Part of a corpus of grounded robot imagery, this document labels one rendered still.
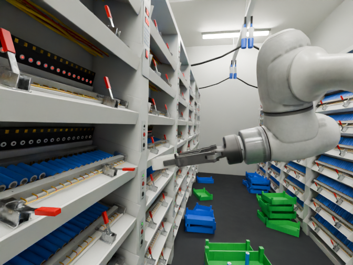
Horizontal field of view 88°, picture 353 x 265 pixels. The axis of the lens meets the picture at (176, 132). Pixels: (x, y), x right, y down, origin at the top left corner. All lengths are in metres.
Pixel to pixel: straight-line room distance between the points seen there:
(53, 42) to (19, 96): 0.38
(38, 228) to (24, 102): 0.21
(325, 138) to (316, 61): 0.17
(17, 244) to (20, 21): 0.49
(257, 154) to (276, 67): 0.19
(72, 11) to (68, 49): 0.28
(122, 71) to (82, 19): 0.31
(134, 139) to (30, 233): 0.43
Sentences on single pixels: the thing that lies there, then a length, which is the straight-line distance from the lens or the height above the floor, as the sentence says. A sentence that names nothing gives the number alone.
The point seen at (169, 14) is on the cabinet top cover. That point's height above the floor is 1.76.
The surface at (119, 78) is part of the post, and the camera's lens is 0.76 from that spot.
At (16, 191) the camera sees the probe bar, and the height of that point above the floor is 0.97.
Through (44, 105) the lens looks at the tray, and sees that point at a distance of 0.38.
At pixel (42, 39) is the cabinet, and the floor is 1.32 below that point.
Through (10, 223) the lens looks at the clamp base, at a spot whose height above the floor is 0.94.
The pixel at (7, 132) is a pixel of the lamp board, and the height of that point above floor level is 1.07.
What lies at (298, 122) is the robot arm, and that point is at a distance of 0.46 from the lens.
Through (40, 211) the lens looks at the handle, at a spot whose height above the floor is 0.96.
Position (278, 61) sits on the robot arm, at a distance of 0.43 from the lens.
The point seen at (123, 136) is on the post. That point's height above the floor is 1.04.
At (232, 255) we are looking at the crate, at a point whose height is 0.43.
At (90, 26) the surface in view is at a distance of 0.51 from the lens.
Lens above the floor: 1.09
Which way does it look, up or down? 2 degrees down
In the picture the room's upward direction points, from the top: 2 degrees clockwise
